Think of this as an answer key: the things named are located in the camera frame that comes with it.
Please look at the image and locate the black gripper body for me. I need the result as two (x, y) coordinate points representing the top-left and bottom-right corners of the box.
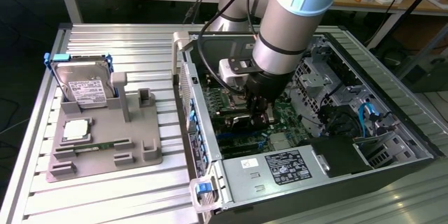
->
(244, 71), (293, 103)

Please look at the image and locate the green graphics card black fan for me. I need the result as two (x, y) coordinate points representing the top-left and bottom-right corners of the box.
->
(214, 113), (261, 134)

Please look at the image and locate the black installed RAM stick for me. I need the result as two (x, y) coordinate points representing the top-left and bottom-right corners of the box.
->
(214, 109), (250, 120)

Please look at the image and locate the CPU socket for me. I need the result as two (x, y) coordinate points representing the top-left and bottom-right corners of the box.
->
(226, 93), (248, 110)

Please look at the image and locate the green motherboard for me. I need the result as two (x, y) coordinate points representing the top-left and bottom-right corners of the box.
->
(202, 73), (312, 158)

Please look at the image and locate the silver chipset heatsink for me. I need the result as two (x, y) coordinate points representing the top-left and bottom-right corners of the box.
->
(268, 132), (298, 151)

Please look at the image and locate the metal disk bay cage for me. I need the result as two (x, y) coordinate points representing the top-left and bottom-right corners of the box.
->
(289, 55), (354, 105)

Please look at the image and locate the grey power supply unit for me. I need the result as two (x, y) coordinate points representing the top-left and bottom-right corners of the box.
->
(220, 147), (332, 204)

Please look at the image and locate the black open PC case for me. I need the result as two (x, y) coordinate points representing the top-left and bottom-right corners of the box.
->
(172, 31), (438, 219)

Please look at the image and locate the grey parts rack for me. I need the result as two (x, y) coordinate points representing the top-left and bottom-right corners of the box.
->
(45, 70), (164, 183)

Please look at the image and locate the green RAM stick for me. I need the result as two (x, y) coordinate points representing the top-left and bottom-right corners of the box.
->
(74, 142), (117, 153)

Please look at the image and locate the silver hard disk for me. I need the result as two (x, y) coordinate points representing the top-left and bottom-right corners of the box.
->
(53, 62), (113, 109)

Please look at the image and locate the silver CPU chip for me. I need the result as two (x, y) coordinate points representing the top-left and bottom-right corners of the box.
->
(61, 120), (90, 141)

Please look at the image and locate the black tripod pole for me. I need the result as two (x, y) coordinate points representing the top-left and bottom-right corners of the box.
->
(365, 0), (445, 49)

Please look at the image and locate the hard disk drive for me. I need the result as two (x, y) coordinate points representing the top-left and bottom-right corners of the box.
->
(42, 52), (114, 104)

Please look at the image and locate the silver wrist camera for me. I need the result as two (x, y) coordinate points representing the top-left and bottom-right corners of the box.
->
(217, 55), (262, 89)

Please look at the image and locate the black camera cable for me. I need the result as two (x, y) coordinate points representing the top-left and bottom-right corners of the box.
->
(196, 0), (254, 95)

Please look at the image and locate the blue wire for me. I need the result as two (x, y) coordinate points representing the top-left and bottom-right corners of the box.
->
(357, 101), (376, 138)

